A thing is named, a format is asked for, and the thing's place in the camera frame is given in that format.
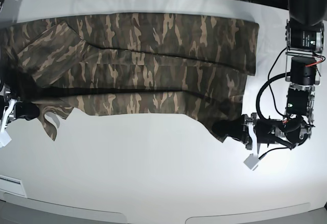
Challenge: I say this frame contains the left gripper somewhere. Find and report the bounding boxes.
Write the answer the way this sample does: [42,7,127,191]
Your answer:
[212,113,289,152]

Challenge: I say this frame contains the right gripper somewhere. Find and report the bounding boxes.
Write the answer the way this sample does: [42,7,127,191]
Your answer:
[1,85,40,140]

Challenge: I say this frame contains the camouflage T-shirt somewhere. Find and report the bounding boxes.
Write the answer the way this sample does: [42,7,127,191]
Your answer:
[1,12,260,140]

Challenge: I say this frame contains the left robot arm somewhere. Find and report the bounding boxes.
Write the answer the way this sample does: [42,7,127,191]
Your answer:
[212,0,326,150]

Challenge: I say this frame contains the white label plate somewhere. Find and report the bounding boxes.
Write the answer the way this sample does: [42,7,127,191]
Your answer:
[0,175,27,198]

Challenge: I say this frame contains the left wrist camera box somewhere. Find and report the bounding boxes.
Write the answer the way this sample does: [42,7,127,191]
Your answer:
[244,153,260,171]

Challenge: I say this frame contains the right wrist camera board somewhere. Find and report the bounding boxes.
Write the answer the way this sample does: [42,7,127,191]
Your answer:
[0,131,12,148]

